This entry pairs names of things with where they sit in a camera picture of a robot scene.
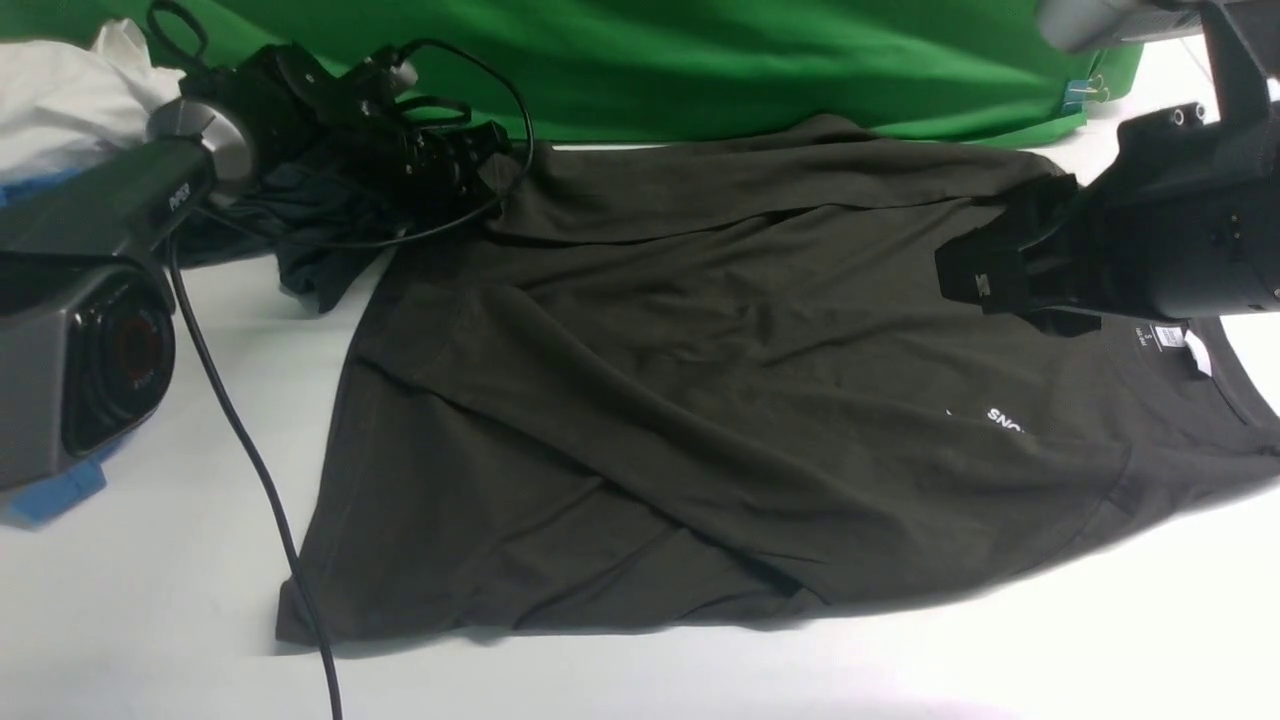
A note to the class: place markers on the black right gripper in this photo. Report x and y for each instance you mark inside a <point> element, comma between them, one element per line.
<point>1182,225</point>

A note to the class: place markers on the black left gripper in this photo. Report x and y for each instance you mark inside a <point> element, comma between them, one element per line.
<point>281,106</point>

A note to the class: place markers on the dark gray long-sleeved shirt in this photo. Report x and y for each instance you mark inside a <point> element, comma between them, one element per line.
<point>716,383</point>

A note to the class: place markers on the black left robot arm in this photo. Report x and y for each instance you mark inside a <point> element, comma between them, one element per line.
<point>88,343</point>

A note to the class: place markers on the dark teal crumpled shirt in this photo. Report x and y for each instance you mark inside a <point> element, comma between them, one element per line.
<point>323,233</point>

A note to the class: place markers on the white crumpled shirt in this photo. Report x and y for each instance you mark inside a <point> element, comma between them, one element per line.
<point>65,107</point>

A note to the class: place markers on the blue crumpled shirt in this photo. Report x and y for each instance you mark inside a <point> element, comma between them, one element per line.
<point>37,504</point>

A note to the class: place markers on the green backdrop cloth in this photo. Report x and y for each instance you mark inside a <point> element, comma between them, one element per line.
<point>675,71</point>

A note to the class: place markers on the blue binder clip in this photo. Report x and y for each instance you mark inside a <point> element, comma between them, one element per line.
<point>1082,93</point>

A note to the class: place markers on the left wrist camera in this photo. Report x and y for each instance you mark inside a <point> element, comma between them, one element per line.
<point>381,78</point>

